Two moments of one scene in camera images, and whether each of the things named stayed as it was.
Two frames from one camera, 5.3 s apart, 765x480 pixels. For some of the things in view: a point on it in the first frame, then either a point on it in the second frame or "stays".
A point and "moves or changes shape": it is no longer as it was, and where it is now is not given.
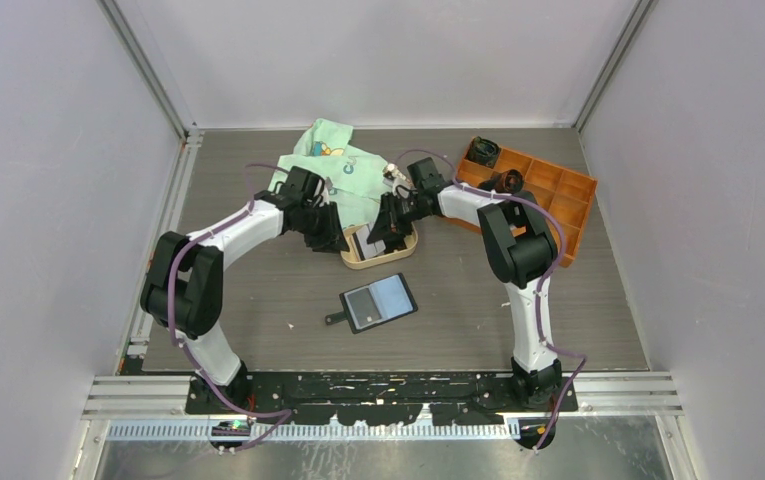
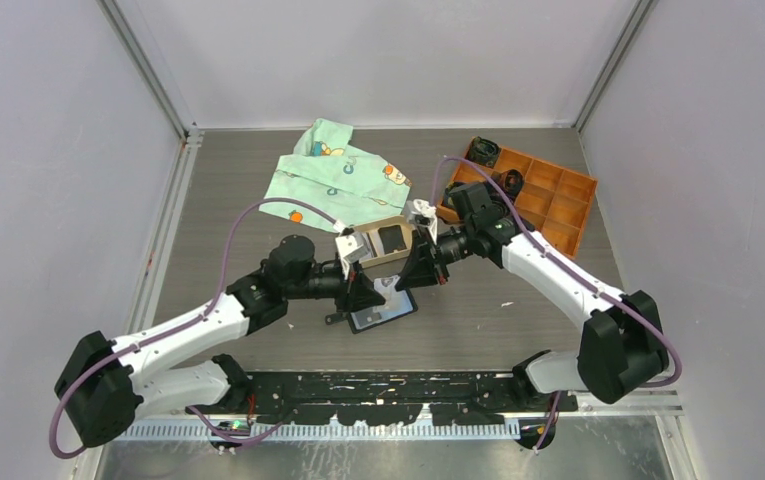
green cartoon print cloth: (355, 179) stays
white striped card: (372, 248) moves or changes shape
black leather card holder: (375, 303) stays
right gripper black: (388, 226) -> (421, 265)
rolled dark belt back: (483, 151) stays
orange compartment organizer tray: (564, 193) stays
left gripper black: (331, 239) -> (356, 293)
